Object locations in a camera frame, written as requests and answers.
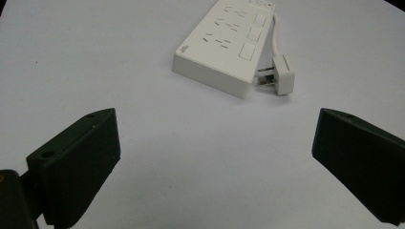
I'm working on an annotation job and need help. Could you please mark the white power cable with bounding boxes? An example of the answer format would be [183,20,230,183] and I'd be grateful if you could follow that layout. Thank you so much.
[271,12,281,59]

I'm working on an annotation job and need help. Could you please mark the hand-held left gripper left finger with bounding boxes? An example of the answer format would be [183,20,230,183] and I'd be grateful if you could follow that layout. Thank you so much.
[26,107,122,229]

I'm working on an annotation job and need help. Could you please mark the white power strip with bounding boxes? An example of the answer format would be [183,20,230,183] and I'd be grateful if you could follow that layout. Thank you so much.
[172,0,276,100]

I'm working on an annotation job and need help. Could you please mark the white plug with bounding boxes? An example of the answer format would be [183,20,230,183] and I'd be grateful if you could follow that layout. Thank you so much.
[256,54,296,96]

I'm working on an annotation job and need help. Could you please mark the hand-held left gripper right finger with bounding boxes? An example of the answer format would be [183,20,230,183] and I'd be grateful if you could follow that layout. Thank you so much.
[311,107,405,227]

